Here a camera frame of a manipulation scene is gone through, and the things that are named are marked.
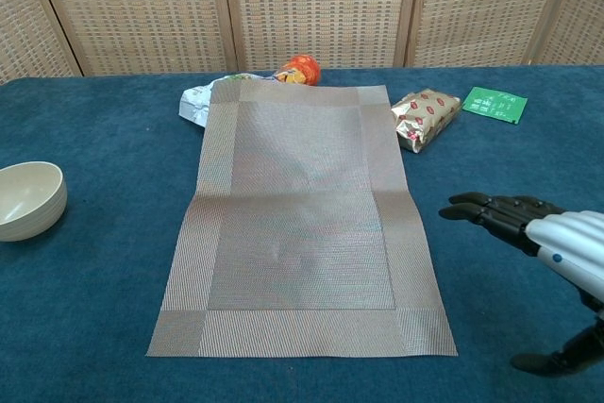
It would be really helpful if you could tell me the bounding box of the grey woven placemat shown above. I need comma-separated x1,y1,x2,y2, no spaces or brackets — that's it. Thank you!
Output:
144,79,459,359

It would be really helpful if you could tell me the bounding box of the gold red-print snack packet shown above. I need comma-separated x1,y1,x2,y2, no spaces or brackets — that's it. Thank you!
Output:
390,87,462,155

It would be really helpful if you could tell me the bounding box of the white round bowl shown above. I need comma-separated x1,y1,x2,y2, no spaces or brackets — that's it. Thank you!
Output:
0,161,68,243

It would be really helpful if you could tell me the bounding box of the crumpled white snack wrapper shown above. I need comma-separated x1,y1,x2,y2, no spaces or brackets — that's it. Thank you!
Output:
177,73,259,128

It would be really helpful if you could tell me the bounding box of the green sachet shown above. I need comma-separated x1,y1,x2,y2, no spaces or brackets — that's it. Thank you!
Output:
461,86,529,126

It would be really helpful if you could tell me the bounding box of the woven folding screen panel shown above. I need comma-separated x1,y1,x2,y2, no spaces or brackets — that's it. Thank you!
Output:
27,0,240,77
220,0,423,72
0,0,84,86
404,0,579,69
526,0,604,67

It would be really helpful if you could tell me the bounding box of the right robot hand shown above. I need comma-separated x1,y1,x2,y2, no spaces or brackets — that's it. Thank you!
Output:
437,192,604,374

